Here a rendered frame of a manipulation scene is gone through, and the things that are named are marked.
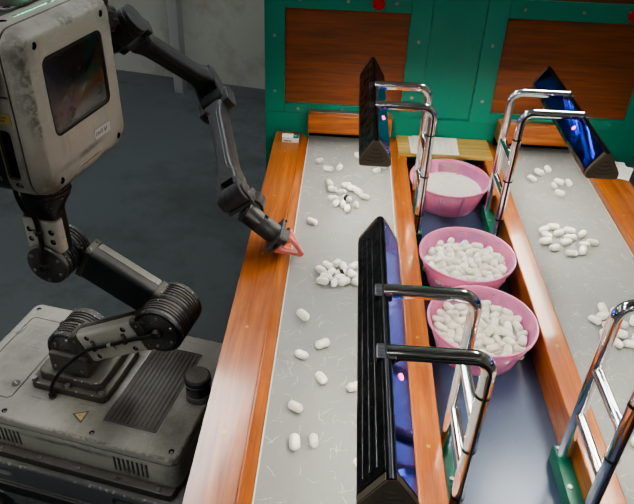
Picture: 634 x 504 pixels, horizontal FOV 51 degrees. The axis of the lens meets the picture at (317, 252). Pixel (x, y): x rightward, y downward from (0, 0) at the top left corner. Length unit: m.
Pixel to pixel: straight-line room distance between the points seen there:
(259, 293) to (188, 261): 1.47
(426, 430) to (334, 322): 0.39
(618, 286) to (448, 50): 0.99
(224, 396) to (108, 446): 0.44
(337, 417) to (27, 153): 0.80
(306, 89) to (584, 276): 1.15
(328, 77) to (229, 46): 2.41
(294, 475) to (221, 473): 0.14
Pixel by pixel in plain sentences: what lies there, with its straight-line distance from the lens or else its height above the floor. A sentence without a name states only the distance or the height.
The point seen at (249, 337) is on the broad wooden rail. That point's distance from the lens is 1.55.
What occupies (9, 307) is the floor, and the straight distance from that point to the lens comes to 3.04.
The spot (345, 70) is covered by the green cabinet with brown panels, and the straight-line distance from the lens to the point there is 2.41.
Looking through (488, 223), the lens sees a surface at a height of 0.71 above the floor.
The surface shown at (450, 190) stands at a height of 0.74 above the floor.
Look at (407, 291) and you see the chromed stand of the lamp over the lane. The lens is 1.13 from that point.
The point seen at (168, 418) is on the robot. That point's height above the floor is 0.48.
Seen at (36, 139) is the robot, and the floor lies 1.25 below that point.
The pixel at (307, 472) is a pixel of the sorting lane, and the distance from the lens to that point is 1.33.
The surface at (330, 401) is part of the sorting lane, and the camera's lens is 1.44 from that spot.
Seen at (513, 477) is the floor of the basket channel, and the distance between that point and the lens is 1.47.
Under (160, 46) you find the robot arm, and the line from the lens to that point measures 1.86.
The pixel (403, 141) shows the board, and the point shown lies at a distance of 2.44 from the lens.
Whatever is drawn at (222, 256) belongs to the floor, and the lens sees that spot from 3.13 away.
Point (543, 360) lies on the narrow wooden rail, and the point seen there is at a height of 0.73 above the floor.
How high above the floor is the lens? 1.80
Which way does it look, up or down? 35 degrees down
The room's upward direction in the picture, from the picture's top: 2 degrees clockwise
